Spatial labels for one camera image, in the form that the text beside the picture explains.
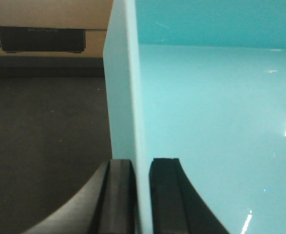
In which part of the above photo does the black conveyor belt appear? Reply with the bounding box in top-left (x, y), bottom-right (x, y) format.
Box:
top-left (0, 56), bottom-right (111, 234)

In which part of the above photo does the light teal plastic bin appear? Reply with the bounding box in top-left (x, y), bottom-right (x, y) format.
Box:
top-left (103, 0), bottom-right (286, 234)

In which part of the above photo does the cardboard box with black panel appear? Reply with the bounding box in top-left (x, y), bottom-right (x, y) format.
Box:
top-left (0, 0), bottom-right (113, 58)

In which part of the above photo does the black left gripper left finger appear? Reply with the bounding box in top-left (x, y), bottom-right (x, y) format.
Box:
top-left (90, 159), bottom-right (135, 234)

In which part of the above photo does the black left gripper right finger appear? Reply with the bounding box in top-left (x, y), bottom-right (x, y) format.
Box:
top-left (149, 158), bottom-right (228, 234)

